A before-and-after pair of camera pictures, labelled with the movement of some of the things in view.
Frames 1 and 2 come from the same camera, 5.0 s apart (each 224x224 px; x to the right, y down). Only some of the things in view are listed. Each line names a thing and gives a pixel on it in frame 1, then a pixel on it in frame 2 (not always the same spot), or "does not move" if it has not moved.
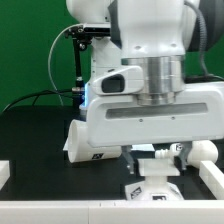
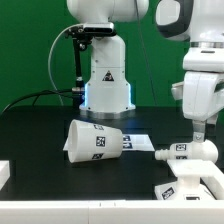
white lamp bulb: [199, 150] does not move
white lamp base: [154, 187] to [188, 186]
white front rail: [112, 212] does not move
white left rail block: [5, 172] does not move
